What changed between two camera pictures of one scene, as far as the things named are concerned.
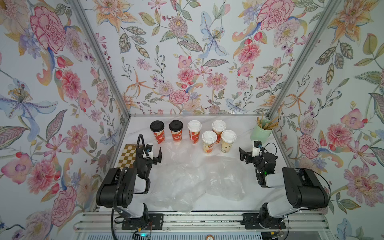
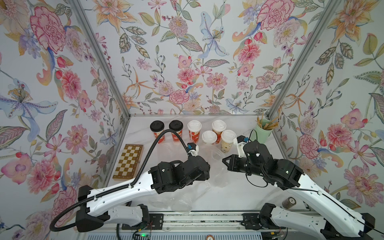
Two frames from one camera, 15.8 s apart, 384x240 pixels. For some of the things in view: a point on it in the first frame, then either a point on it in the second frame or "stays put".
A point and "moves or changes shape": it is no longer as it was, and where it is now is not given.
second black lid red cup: (176, 127) stays put
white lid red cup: (194, 127) stays put
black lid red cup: (157, 126) stays put
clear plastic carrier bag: (223, 177) moves or changes shape
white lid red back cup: (218, 126) stays put
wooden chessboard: (128, 156) stays put
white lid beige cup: (228, 138) stays put
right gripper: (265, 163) → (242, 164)
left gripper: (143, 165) → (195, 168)
